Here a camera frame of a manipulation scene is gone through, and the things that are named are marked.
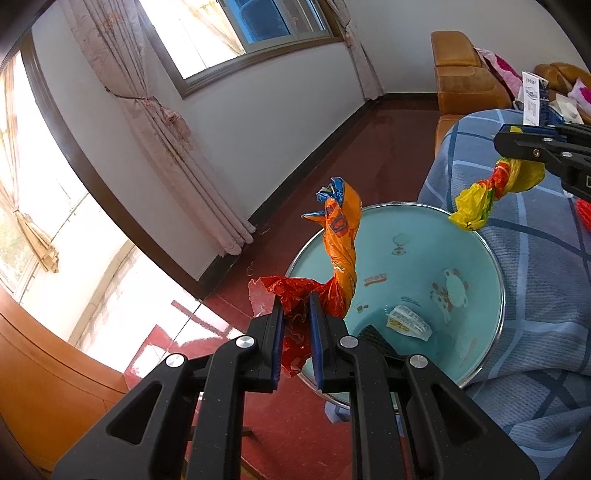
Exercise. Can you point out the blue plaid tablecloth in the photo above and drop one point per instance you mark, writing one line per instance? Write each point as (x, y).
(535, 384)

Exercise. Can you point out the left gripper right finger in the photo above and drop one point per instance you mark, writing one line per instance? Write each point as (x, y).
(409, 419)

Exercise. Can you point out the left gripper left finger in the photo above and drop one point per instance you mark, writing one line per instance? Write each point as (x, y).
(183, 419)

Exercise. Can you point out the wood framed window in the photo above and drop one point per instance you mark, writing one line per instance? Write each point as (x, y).
(201, 42)

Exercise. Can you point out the pink right curtain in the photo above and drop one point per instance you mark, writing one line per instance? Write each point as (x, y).
(367, 75)

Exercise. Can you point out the white printed wrapper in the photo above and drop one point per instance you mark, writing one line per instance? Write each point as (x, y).
(406, 322)

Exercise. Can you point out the orange red snack bag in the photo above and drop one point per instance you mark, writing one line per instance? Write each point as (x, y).
(340, 217)

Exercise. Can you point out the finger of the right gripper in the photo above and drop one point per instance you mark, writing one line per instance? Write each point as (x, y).
(571, 133)
(562, 159)

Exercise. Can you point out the pink left curtain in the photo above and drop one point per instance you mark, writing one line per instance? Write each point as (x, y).
(113, 42)

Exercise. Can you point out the brown leather chaise sofa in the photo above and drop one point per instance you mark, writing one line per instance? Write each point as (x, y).
(465, 84)

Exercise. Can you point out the teal cartoon trash bin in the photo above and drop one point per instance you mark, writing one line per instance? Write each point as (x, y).
(411, 254)

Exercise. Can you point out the blue Look milk carton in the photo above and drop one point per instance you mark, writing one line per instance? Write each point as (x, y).
(564, 110)

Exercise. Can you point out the pink curtain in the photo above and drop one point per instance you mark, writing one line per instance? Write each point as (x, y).
(367, 75)
(113, 42)

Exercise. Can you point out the pink floral pillow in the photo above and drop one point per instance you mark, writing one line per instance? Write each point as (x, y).
(581, 94)
(503, 71)

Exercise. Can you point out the tall dark blue milk carton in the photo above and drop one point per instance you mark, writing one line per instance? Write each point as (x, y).
(535, 99)

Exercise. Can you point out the yellow plastic bag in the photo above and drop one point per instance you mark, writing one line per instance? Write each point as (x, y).
(475, 204)

